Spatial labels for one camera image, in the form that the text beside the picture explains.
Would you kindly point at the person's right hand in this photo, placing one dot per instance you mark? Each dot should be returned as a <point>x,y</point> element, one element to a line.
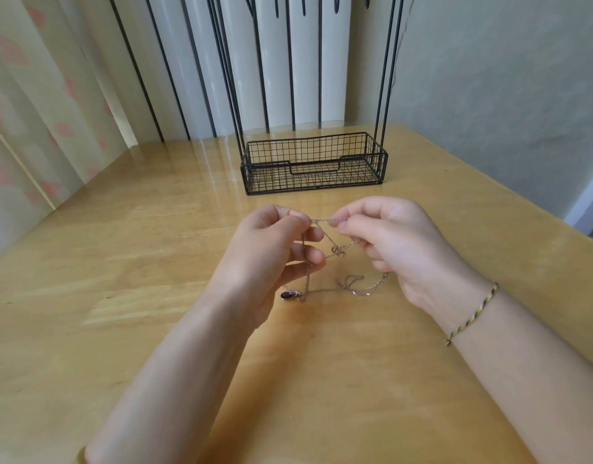
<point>408,244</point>

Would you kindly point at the person's left hand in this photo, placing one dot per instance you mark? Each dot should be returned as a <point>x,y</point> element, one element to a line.
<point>258,256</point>

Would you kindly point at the person's left forearm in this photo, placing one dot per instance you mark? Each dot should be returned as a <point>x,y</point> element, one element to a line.
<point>156,396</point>

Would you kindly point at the person's right forearm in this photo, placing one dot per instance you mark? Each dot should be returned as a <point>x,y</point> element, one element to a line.
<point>533,386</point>

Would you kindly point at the white black-striped curtain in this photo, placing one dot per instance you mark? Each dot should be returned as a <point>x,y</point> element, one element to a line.
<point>198,67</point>

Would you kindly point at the pink floral curtain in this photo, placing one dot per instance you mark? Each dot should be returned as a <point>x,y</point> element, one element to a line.
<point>35,116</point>

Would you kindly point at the white door frame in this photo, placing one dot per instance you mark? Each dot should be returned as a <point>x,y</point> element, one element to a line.
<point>586,203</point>

